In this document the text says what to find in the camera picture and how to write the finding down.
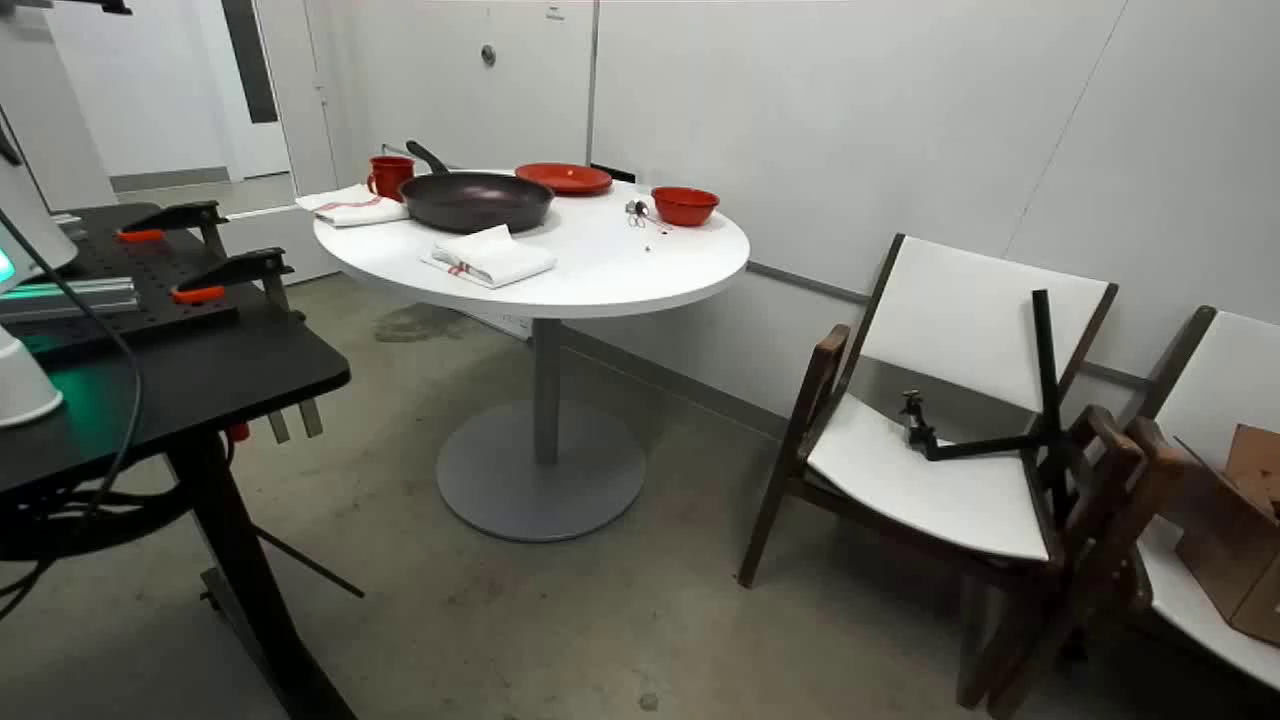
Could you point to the white cloth with red print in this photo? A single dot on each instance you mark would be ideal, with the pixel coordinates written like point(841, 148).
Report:
point(349, 207)

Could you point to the dark narrow door window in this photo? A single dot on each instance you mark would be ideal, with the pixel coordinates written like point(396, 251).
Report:
point(249, 62)

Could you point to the small metal utensil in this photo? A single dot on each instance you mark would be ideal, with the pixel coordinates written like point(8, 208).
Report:
point(639, 208)

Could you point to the black frying pan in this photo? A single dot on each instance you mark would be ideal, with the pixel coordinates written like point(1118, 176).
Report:
point(473, 200)

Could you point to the white folded cloth red stripes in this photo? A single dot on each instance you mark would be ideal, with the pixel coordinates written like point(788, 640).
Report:
point(488, 258)

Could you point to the white tilted panel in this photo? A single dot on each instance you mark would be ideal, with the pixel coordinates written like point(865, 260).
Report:
point(28, 221)

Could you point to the white rounded device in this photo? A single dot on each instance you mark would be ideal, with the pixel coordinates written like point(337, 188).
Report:
point(23, 384)

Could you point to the brown cardboard box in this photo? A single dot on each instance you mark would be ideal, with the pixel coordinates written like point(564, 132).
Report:
point(1234, 526)

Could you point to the round white pedestal table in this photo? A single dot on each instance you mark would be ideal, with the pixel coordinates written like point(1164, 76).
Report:
point(626, 264)

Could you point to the black metal stand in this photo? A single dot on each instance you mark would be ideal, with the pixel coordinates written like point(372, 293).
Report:
point(1046, 384)

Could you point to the black desk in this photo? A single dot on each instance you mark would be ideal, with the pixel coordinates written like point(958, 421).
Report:
point(201, 374)

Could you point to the red mug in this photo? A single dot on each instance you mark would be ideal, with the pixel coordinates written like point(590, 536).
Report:
point(391, 176)

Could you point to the red bowl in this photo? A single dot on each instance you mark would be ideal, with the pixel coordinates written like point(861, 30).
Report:
point(684, 207)

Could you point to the wooden chair with white cushions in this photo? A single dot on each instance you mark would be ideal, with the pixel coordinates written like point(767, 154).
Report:
point(934, 483)

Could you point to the wooden chair with cardboard box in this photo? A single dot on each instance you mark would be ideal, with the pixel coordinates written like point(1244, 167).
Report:
point(1234, 365)

